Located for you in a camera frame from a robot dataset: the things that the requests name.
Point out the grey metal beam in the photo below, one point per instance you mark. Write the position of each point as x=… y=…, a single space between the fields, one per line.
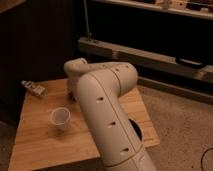
x=147 y=59

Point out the wooden table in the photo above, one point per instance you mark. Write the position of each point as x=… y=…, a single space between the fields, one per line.
x=38 y=144

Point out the white shelf board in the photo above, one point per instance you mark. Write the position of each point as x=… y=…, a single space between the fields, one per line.
x=166 y=6

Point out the black bowl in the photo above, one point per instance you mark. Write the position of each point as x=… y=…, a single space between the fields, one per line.
x=136 y=128

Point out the black handle on beam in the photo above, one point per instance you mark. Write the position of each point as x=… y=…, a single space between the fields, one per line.
x=190 y=64

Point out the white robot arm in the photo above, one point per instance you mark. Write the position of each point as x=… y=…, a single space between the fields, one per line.
x=97 y=88

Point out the vertical metal pole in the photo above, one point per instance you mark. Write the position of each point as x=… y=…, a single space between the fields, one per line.
x=88 y=33

